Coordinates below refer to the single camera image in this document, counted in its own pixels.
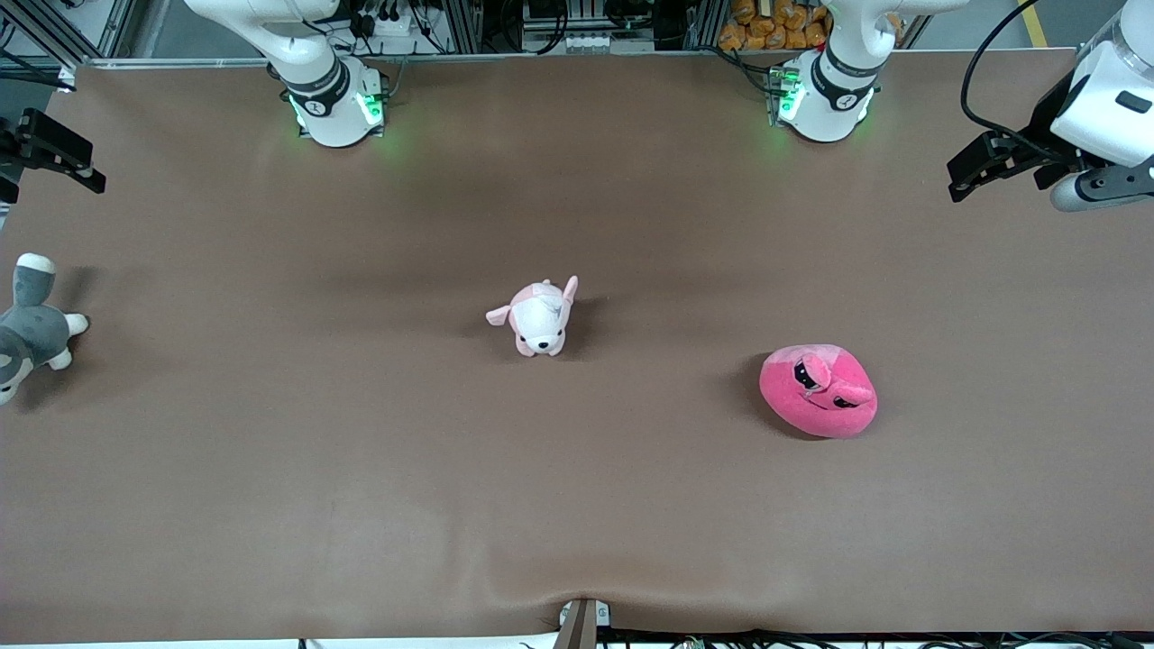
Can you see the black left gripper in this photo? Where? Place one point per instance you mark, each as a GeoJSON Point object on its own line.
{"type": "Point", "coordinates": [1048, 125]}

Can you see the white terminal block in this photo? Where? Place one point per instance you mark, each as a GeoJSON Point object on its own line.
{"type": "Point", "coordinates": [586, 42]}

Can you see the pale pink white puppy plush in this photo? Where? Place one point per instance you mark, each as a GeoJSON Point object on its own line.
{"type": "Point", "coordinates": [538, 320]}

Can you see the hot pink plush toy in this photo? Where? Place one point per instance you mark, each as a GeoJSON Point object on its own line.
{"type": "Point", "coordinates": [816, 397]}

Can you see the grey white husky plush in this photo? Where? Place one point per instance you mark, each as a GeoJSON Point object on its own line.
{"type": "Point", "coordinates": [32, 333]}

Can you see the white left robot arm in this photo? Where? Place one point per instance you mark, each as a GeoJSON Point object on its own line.
{"type": "Point", "coordinates": [825, 99]}

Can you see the aluminium profile frame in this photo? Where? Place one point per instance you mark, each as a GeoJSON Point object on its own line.
{"type": "Point", "coordinates": [467, 22]}

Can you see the orange items pile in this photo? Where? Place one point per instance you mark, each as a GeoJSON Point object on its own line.
{"type": "Point", "coordinates": [766, 36]}

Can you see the white power strip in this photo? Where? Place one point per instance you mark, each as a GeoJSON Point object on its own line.
{"type": "Point", "coordinates": [397, 25]}

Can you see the metal table edge bracket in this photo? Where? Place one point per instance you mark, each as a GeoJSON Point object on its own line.
{"type": "Point", "coordinates": [579, 626]}

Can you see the brown table mat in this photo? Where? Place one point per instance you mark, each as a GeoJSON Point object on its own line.
{"type": "Point", "coordinates": [361, 451]}

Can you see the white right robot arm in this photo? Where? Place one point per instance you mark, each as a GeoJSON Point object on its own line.
{"type": "Point", "coordinates": [329, 108]}

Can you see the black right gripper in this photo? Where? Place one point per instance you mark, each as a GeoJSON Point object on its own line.
{"type": "Point", "coordinates": [36, 144]}

